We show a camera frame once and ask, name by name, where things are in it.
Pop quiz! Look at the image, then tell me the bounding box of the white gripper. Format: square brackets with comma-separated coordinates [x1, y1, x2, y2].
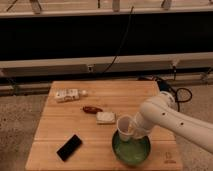
[131, 113, 154, 139]

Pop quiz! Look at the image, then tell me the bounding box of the white ceramic cup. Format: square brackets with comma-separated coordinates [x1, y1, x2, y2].
[117, 115, 133, 142]

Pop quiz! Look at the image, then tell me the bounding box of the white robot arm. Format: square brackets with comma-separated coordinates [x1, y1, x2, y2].
[133, 91, 213, 154]

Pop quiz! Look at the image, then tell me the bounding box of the green ceramic bowl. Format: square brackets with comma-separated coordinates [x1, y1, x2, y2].
[112, 132, 151, 166]

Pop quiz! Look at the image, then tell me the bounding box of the white sponge block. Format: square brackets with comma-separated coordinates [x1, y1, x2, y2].
[96, 112, 116, 124]

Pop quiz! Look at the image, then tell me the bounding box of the wooden table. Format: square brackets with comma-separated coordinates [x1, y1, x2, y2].
[26, 81, 183, 171]

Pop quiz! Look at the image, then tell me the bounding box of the black rectangular block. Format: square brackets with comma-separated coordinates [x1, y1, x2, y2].
[57, 134, 82, 161]

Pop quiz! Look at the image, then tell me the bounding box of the white plastic bottle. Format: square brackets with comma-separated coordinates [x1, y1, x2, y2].
[54, 89, 88, 103]

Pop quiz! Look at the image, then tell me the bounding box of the black looped floor cable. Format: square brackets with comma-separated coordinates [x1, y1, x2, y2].
[138, 75, 193, 113]

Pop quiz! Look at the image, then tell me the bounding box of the black hanging cable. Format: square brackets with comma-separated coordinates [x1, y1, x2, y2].
[99, 5, 135, 75]

